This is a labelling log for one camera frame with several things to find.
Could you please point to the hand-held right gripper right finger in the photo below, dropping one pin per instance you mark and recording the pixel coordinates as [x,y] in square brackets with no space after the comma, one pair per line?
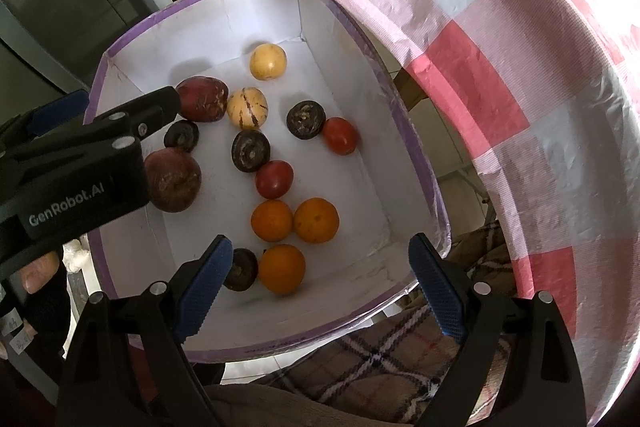
[440,289]

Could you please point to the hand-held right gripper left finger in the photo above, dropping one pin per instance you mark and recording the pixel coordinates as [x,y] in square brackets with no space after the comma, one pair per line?
[205,297]

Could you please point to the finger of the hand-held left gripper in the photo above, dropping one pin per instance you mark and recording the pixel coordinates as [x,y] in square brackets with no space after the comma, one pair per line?
[150,107]
[57,109]

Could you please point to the wrinkled dark brown fruit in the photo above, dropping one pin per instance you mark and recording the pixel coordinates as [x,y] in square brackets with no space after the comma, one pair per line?
[172,181]

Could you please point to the striped yellow pepino melon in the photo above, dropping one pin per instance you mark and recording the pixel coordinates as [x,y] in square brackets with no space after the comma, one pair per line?
[246,108]

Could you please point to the white box with purple rim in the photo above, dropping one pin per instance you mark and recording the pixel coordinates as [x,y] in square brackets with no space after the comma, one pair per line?
[225,32]

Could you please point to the smooth yellow fruit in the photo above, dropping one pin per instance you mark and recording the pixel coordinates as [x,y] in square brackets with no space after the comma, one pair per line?
[268,62]

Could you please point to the person's left hand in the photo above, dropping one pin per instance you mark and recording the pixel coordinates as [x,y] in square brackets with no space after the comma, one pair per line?
[40,287]

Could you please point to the brown plaid blanket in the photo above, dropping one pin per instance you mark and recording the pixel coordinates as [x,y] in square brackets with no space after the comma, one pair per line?
[360,367]

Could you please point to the red white checkered tablecloth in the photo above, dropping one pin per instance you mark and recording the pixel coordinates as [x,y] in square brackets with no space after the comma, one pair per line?
[475,72]

